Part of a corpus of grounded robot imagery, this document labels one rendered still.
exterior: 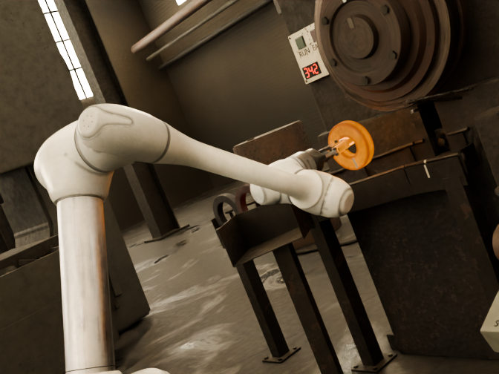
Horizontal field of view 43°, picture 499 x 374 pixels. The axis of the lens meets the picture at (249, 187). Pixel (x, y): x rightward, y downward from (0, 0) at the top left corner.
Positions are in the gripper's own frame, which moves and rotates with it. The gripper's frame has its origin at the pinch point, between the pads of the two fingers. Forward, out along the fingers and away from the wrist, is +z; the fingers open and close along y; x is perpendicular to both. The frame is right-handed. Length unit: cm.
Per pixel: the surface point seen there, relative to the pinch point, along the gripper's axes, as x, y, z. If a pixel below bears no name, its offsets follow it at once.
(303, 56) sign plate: 30.2, -22.9, 20.2
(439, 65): 11.4, 35.7, 5.7
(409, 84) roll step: 9.6, 25.9, 4.0
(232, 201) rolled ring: -11, -81, 8
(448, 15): 22.8, 43.2, 6.2
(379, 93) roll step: 10.0, 14.7, 4.0
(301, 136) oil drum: -15, -211, 183
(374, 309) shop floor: -86, -70, 48
